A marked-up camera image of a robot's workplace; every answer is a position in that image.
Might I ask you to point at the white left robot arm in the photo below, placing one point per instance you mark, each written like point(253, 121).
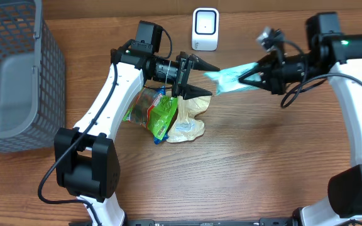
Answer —
point(86, 163)

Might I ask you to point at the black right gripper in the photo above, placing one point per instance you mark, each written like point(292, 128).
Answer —
point(271, 76)

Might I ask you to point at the blue cookie packet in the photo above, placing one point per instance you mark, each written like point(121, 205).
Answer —
point(161, 90)

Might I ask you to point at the green clear snack packet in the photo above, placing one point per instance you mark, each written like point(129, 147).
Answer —
point(152, 110)

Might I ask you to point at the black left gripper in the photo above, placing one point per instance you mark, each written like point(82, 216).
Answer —
point(185, 68)

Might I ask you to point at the white barcode scanner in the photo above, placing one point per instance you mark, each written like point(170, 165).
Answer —
point(205, 29)

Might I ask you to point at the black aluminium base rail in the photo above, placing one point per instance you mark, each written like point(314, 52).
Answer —
point(218, 222)

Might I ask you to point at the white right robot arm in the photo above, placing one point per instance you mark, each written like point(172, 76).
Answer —
point(336, 58)

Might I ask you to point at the mint green snack packet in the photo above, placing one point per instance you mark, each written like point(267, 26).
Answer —
point(226, 80)

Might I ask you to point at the grey plastic mesh basket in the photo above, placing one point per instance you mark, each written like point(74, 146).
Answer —
point(32, 78)

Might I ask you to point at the beige crumpled plastic bag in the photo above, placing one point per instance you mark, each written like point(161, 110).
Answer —
point(186, 127)

